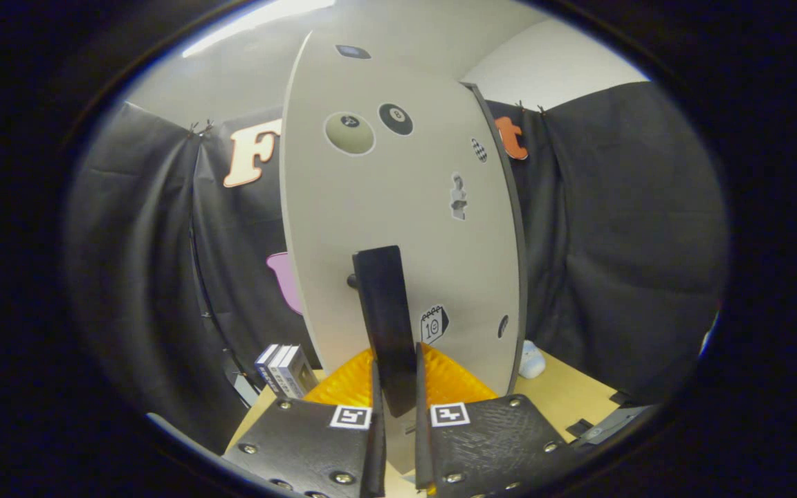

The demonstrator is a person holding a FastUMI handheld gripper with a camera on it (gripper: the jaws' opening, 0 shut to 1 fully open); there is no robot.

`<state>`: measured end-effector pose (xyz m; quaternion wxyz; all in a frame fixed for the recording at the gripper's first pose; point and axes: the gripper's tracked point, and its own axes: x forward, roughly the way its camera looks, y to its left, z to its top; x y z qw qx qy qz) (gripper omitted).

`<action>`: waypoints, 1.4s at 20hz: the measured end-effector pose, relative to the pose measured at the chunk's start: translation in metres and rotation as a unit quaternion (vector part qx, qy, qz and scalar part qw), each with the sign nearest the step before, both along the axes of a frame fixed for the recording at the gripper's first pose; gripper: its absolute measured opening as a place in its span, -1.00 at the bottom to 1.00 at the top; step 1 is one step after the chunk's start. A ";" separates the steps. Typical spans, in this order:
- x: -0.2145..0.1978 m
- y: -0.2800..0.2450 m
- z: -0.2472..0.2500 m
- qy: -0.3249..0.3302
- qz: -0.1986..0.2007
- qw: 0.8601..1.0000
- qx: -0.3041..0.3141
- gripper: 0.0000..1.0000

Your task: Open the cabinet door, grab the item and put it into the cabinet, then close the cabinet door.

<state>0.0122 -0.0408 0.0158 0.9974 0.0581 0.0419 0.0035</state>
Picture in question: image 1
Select grey cabinet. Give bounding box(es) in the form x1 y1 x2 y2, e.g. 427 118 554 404
464 82 529 398

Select black backdrop stand pole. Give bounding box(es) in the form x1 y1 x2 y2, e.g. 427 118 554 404
187 207 261 405

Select grey book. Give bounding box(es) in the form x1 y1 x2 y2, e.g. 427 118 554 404
280 345 318 400

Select light blue plush toy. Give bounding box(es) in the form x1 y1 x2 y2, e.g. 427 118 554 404
520 340 547 380

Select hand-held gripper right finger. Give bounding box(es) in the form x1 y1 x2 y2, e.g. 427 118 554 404
414 342 579 498

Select black door handle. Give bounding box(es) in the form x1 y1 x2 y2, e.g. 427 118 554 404
347 246 420 419

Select black backdrop cloth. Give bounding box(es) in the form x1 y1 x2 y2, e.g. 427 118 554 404
66 82 728 450

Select white cabinet door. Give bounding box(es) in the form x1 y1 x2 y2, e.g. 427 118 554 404
280 31 527 478

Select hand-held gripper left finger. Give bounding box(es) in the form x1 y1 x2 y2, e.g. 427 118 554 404
222 346 387 498

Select white blue book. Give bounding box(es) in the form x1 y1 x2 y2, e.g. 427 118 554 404
267 344 299 398

